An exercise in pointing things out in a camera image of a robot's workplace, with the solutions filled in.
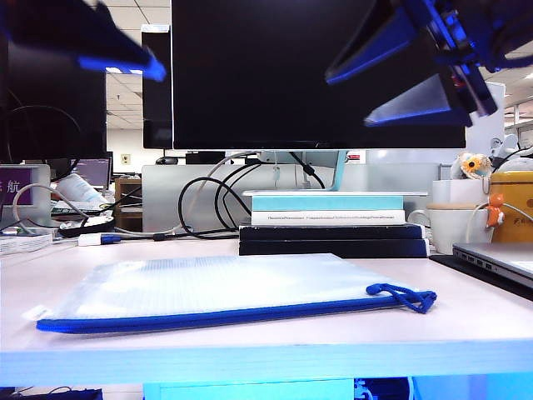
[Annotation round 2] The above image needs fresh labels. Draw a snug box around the white looped cable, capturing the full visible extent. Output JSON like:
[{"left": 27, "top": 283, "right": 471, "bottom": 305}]
[{"left": 12, "top": 182, "right": 91, "bottom": 231}]

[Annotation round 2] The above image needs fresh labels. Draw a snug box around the white paper box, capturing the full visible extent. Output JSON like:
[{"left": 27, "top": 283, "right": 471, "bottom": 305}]
[{"left": 431, "top": 178, "right": 493, "bottom": 206}]

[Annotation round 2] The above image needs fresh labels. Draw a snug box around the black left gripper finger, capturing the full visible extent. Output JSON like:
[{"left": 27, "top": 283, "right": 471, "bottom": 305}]
[
  {"left": 77, "top": 48, "right": 168, "bottom": 83},
  {"left": 11, "top": 0, "right": 150, "bottom": 64}
]

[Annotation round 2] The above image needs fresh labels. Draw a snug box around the plush toy orange flower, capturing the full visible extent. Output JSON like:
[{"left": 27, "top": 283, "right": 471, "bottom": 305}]
[{"left": 451, "top": 151, "right": 495, "bottom": 181}]

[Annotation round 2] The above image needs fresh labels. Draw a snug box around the silver monitor stand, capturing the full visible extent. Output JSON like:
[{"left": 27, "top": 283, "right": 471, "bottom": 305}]
[{"left": 241, "top": 148, "right": 430, "bottom": 198}]

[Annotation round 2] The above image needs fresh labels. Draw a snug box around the teal spine book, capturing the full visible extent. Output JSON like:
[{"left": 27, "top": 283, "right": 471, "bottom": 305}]
[{"left": 251, "top": 194, "right": 406, "bottom": 213}]

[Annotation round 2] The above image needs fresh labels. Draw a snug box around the transparent file bag blue zipper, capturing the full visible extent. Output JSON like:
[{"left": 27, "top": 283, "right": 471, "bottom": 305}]
[{"left": 24, "top": 252, "right": 438, "bottom": 335}]

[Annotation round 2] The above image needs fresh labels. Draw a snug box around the silver laptop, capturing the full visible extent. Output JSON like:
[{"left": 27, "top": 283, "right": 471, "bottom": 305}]
[{"left": 451, "top": 241, "right": 533, "bottom": 289}]

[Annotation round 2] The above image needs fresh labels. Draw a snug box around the white office partition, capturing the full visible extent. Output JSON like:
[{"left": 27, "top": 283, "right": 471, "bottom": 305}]
[{"left": 465, "top": 80, "right": 507, "bottom": 148}]

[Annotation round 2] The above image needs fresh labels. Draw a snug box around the purple lit background screen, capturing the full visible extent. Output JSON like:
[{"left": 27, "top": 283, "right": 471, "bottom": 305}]
[{"left": 69, "top": 157, "right": 113, "bottom": 191}]

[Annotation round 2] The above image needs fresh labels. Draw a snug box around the blue plug VGA cable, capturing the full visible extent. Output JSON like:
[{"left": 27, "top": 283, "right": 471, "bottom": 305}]
[{"left": 101, "top": 231, "right": 241, "bottom": 244}]

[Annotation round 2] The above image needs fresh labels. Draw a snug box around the white ceramic mug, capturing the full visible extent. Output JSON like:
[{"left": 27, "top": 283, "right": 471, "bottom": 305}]
[{"left": 409, "top": 207, "right": 495, "bottom": 256}]

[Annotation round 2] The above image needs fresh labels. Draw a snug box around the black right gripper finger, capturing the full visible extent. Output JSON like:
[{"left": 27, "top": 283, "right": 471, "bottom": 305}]
[
  {"left": 363, "top": 72, "right": 475, "bottom": 129},
  {"left": 324, "top": 0, "right": 418, "bottom": 86}
]

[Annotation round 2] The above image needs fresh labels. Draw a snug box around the white charging cable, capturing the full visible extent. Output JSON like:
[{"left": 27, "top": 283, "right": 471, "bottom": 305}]
[{"left": 466, "top": 198, "right": 533, "bottom": 245}]

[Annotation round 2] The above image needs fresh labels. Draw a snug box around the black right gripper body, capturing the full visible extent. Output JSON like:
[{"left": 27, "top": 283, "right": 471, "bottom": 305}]
[{"left": 391, "top": 0, "right": 499, "bottom": 118}]

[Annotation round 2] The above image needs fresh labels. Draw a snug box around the thin black cable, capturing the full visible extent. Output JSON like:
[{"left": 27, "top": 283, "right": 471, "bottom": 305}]
[{"left": 84, "top": 185, "right": 143, "bottom": 228}]

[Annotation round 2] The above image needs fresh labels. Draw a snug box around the wooden mug lid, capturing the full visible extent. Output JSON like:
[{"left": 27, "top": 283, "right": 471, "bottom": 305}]
[{"left": 426, "top": 201, "right": 478, "bottom": 211}]

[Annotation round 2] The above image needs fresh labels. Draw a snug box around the white plush toy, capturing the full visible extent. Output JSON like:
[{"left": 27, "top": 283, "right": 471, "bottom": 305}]
[{"left": 491, "top": 134, "right": 533, "bottom": 173}]

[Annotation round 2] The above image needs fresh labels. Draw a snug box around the large black monitor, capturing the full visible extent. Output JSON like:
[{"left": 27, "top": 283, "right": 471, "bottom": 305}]
[{"left": 170, "top": 0, "right": 467, "bottom": 151}]

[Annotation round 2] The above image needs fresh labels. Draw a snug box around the black power cable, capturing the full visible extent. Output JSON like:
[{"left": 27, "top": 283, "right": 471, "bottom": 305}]
[
  {"left": 215, "top": 151, "right": 326, "bottom": 231},
  {"left": 177, "top": 163, "right": 252, "bottom": 242}
]

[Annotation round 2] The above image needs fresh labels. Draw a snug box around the black background monitor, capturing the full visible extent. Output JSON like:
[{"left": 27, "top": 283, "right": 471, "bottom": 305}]
[{"left": 141, "top": 23, "right": 174, "bottom": 150}]

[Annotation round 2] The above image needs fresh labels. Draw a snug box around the blue and white book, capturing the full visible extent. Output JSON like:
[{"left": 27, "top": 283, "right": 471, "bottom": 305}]
[{"left": 0, "top": 232, "right": 55, "bottom": 257}]

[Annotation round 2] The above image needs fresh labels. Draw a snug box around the orange fox cable holder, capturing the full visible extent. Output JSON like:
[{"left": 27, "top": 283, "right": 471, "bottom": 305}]
[{"left": 484, "top": 192, "right": 506, "bottom": 230}]

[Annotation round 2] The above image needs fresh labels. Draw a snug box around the grey laptop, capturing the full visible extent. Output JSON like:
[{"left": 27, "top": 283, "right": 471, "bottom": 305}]
[{"left": 428, "top": 252, "right": 533, "bottom": 302}]

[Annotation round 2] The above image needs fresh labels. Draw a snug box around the yellow tin box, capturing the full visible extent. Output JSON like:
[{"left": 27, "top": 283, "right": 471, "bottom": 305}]
[{"left": 489, "top": 170, "right": 533, "bottom": 245}]

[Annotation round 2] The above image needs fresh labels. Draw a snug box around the white spine book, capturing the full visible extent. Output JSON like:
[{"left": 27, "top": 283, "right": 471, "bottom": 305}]
[{"left": 251, "top": 209, "right": 407, "bottom": 228}]

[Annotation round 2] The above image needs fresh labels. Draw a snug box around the purple and white box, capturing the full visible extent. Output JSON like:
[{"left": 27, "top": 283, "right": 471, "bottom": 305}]
[{"left": 0, "top": 163, "right": 52, "bottom": 210}]

